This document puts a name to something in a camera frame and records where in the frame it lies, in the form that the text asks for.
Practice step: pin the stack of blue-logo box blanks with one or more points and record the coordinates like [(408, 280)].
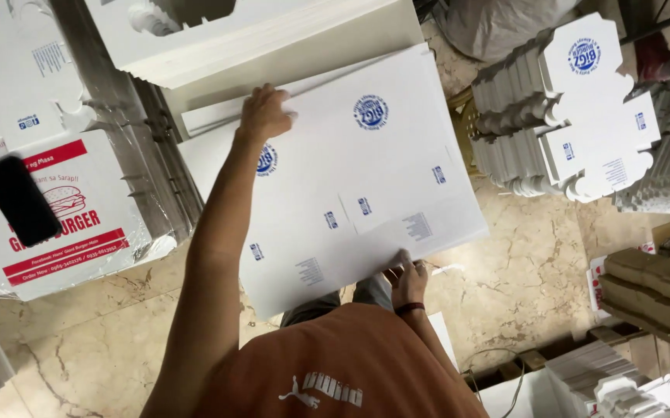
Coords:
[(584, 104)]

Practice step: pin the person's left hand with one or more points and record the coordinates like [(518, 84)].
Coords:
[(262, 116)]

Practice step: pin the black metal bar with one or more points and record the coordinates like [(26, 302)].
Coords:
[(666, 22)]

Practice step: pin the wrapped bundle of red-printed boxes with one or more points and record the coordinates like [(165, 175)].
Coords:
[(91, 232)]

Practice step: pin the person's grey shorts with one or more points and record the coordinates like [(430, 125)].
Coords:
[(323, 305)]

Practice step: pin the red bag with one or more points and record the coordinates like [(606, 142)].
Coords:
[(654, 58)]

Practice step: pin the black phone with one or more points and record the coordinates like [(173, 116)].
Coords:
[(19, 200)]

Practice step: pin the stack of blue-printed cardboard sheets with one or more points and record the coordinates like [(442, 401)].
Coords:
[(369, 174)]

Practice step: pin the person's orange shirt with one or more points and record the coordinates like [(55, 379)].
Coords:
[(340, 371)]

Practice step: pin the stack of blank white sheets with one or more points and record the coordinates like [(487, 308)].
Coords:
[(288, 35)]

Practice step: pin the red and white printed carton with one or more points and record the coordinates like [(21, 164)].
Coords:
[(595, 284)]

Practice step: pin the white paper sheet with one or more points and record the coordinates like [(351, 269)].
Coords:
[(444, 339)]

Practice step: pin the stack of brown cardboard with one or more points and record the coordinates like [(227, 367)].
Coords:
[(654, 290)]

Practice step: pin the yellow plastic crate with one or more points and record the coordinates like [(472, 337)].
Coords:
[(463, 125)]

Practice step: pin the white plastic bag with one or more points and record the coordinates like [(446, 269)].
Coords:
[(497, 26)]

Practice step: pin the person's right hand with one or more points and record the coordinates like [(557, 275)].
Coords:
[(409, 287)]

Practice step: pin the small stack of white blanks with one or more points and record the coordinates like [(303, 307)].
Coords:
[(613, 377)]

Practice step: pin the person's right fingers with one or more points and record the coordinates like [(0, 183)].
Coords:
[(407, 268)]

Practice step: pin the wrapped stack of die-cut blanks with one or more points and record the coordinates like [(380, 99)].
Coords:
[(15, 64)]

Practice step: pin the dark red wristband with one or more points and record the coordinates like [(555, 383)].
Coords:
[(409, 308)]

